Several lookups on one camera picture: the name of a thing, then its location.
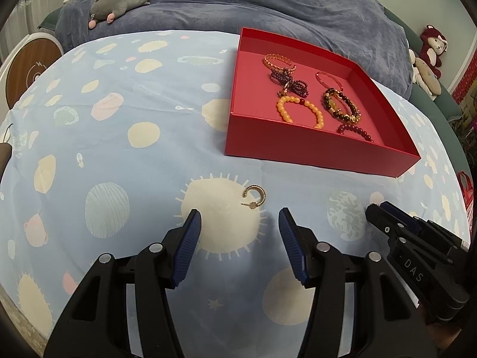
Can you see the white sheer curtain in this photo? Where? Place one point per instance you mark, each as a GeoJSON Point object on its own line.
{"type": "Point", "coordinates": [24, 19]}

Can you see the planet print bed sheet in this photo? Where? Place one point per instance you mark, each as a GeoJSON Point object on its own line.
{"type": "Point", "coordinates": [116, 142]}

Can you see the red tote bag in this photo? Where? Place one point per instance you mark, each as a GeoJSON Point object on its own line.
{"type": "Point", "coordinates": [467, 190]}

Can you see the cream fluffy rug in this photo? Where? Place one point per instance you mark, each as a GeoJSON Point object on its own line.
{"type": "Point", "coordinates": [29, 334]}

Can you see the red cardboard box tray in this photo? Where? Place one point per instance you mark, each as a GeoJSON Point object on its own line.
{"type": "Point", "coordinates": [257, 130]}

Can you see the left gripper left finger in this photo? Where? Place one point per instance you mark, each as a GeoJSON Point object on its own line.
{"type": "Point", "coordinates": [159, 267]}

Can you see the rose gold bangle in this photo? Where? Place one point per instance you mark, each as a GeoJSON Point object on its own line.
{"type": "Point", "coordinates": [328, 81]}

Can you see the round wooden side table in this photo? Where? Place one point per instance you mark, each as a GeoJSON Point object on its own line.
{"type": "Point", "coordinates": [25, 63]}

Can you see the grey mole plush toy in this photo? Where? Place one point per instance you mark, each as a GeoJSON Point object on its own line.
{"type": "Point", "coordinates": [109, 10]}

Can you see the beige plush toy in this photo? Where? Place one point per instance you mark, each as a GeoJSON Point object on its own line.
{"type": "Point", "coordinates": [424, 77]}

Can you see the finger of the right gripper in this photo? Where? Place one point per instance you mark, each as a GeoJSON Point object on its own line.
{"type": "Point", "coordinates": [389, 219]}
{"type": "Point", "coordinates": [429, 231]}

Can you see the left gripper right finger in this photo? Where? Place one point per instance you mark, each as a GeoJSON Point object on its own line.
{"type": "Point", "coordinates": [320, 266]}

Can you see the red decorative hanging banner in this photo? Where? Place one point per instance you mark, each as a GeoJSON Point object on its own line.
{"type": "Point", "coordinates": [466, 82]}

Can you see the brown leather pouch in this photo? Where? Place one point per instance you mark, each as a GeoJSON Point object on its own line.
{"type": "Point", "coordinates": [5, 155]}

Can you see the green bed frame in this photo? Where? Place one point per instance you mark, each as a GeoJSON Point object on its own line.
{"type": "Point", "coordinates": [441, 112]}

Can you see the blue-grey velvet blanket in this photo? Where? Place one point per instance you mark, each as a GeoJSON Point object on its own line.
{"type": "Point", "coordinates": [356, 29]}

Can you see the red monkey plush toy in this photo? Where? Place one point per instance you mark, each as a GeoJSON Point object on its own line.
{"type": "Point", "coordinates": [434, 45]}

